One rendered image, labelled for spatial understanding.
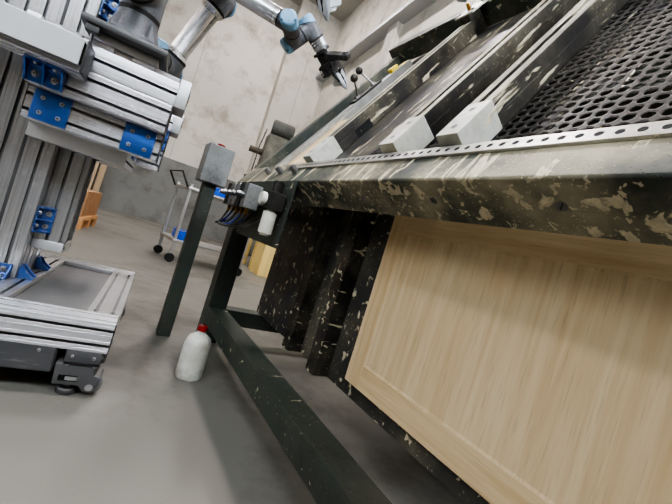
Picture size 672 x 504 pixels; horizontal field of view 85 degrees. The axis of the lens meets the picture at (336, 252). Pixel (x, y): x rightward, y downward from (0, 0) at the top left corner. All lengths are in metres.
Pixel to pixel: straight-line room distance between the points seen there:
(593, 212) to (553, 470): 0.45
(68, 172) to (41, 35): 0.48
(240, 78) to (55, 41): 9.60
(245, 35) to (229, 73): 1.06
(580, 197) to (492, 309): 0.36
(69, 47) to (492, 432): 1.33
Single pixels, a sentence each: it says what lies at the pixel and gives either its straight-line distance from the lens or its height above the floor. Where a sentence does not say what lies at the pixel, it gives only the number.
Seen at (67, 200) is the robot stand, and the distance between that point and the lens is 1.58.
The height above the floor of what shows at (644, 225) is 0.77.
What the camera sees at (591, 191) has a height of 0.79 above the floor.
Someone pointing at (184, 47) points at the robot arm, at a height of 1.31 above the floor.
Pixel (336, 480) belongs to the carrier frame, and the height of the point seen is 0.18.
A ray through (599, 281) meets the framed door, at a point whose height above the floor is 0.71.
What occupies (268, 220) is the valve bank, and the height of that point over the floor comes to 0.65.
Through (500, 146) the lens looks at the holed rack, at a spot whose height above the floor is 0.88.
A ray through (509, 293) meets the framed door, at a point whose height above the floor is 0.64.
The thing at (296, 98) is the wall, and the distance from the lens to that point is 10.60.
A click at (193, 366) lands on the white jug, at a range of 1.52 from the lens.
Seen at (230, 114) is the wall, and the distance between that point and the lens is 10.50.
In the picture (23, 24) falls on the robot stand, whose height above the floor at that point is 0.92.
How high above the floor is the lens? 0.62
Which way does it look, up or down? level
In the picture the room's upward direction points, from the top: 17 degrees clockwise
